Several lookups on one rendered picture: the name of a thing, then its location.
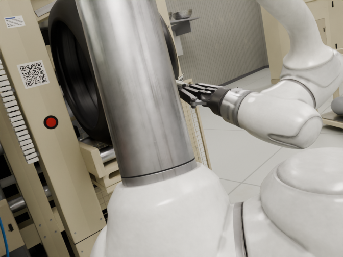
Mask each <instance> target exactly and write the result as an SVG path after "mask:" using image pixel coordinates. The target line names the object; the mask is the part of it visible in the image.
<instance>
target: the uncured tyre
mask: <svg viewBox="0 0 343 257"><path fill-rule="evenodd" d="M159 16H160V20H161V24H162V28H163V32H164V36H165V40H166V44H167V48H168V52H169V56H170V60H171V64H172V67H173V71H174V75H175V79H176V80H178V77H179V64H178V57H177V53H176V48H175V45H174V42H173V39H172V36H171V34H170V31H169V29H168V27H167V25H166V23H165V21H164V19H163V18H162V16H161V14H160V13H159ZM48 36H49V41H50V48H51V53H52V58H53V62H54V66H55V70H56V73H57V77H58V80H59V83H60V85H61V88H62V91H63V93H64V96H65V98H66V100H67V103H68V105H69V107H70V109H71V111H72V113H73V115H74V116H75V118H76V120H77V121H78V123H79V125H80V126H81V127H82V129H83V130H84V131H85V132H86V133H87V134H88V135H89V136H90V137H91V138H92V139H94V140H97V141H100V142H102V143H104V144H107V145H112V140H111V136H110V132H109V128H108V124H107V120H106V116H105V112H104V108H103V104H102V100H101V97H100V93H99V89H98V86H97V82H96V78H95V74H94V70H93V66H92V62H91V58H90V54H89V50H88V46H87V42H86V38H85V34H84V30H83V27H82V23H81V20H80V17H79V13H78V9H77V5H76V1H75V0H56V2H55V3H54V5H53V6H52V8H51V10H50V14H49V17H48Z"/></svg>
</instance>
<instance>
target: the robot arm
mask: <svg viewBox="0 0 343 257"><path fill-rule="evenodd" d="M75 1H76V5H77V9H78V13H79V17H80V20H81V23H82V27H83V30H84V34H85V38H86V42H87V46H88V50H89V54H90V58H91V62H92V66H93V70H94V74H95V78H96V82H97V86H98V89H99V93H100V97H101V100H102V104H103V108H104V112H105V116H106V120H107V124H108V128H109V132H110V136H111V140H112V144H113V148H114V152H115V156H116V160H117V164H118V168H119V171H120V176H121V180H122V182H120V183H118V184H117V185H116V187H115V189H114V191H113V193H112V195H111V198H110V200H109V203H108V205H107V211H108V220H107V225H106V226H105V227H104V228H103V229H102V231H101V232H100V234H99V235H98V237H97V239H96V241H95V243H94V246H93V248H92V251H91V254H90V257H343V147H322V148H314V149H309V150H305V151H302V152H299V153H296V154H294V155H292V156H291V157H289V158H288V159H286V160H284V161H282V162H281V163H279V164H278V165H276V166H275V167H274V168H273V169H272V170H271V171H270V172H269V174H268V175H267V176H266V177H265V179H264V180H263V182H262V183H261V185H260V193H259V194H257V195H255V196H253V197H251V198H250V199H248V200H246V201H244V202H236V203H231V202H230V198H229V196H228V194H227V193H226V191H225V189H224V188H223V186H222V184H221V182H220V179H219V177H218V176H217V175H216V174H215V173H214V172H213V171H212V170H210V169H209V168H207V167H206V166H205V165H203V164H202V163H199V162H196V160H195V156H194V152H193V148H192V144H191V140H190V136H189V132H188V128H187V124H186V120H185V116H184V112H183V108H182V104H181V100H180V98H181V99H183V100H184V101H185V102H187V103H188V104H190V105H191V108H193V109H195V108H196V106H197V105H202V106H204V107H209V108H210V109H211V111H212V112H213V113H214V114H215V115H218V116H220V117H222V118H223V120H224V121H226V122H228V123H230V124H233V125H235V126H237V127H239V128H241V129H244V130H246V131H247V132H248V133H249V134H250V135H252V136H254V137H256V138H258V139H260V140H262V141H265V142H267V143H270V144H273V145H276V146H281V147H284V148H290V149H305V148H308V147H309V146H310V145H312V144H313V143H314V142H315V141H316V139H317V138H318V136H319V135H320V133H321V130H322V127H323V120H322V117H321V116H320V114H319V113H318V112H317V110H316V109H318V108H319V107H321V106H322V105H323V104H324V103H325V102H326V101H327V100H328V99H329V98H330V97H331V96H332V95H333V93H334V92H335V91H336V90H337V89H338V87H339V86H340V85H341V83H342V81H343V55H342V54H341V53H340V52H338V51H336V50H334V49H332V48H331V47H329V46H326V45H324V44H323V42H322V40H321V36H320V33H319V29H318V27H317V24H316V21H315V19H314V17H313V15H312V13H311V11H310V10H309V8H308V7H307V5H306V4H305V2H304V1H303V0H256V1H257V2H258V3H259V4H260V5H261V6H263V7H264V8H265V9H266V11H267V12H269V13H270V14H271V15H272V16H273V17H274V18H275V19H276V20H277V21H278V22H280V23H281V24H282V25H283V26H284V27H285V29H286V30H287V32H288V35H289V38H290V50H289V53H288V54H287V55H286V56H285V57H284V58H283V65H282V70H281V74H280V77H279V79H280V80H279V82H278V83H276V84H275V85H273V86H271V87H270V88H267V89H265V90H262V91H261V92H260V93H258V92H255V91H250V90H247V89H243V88H239V87H237V88H234V89H232V88H229V87H226V86H216V85H209V84H203V83H196V84H188V83H185V82H182V81H179V80H176V79H175V75H174V71H173V67H172V63H171V60H170V56H169V52H168V48H167V44H166V40H165V36H164V32H163V28H162V24H161V20H160V16H159V12H158V8H157V4H156V0H75Z"/></svg>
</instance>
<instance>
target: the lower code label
mask: <svg viewBox="0 0 343 257"><path fill-rule="evenodd" d="M17 68H18V70H19V73H20V76H21V78H22V81H23V84H24V87H25V89H28V88H32V87H36V86H40V85H44V84H48V83H50V82H49V79H48V77H47V74H46V71H45V68H44V65H43V62H42V60H39V61H34V62H29V63H24V64H19V65H17Z"/></svg>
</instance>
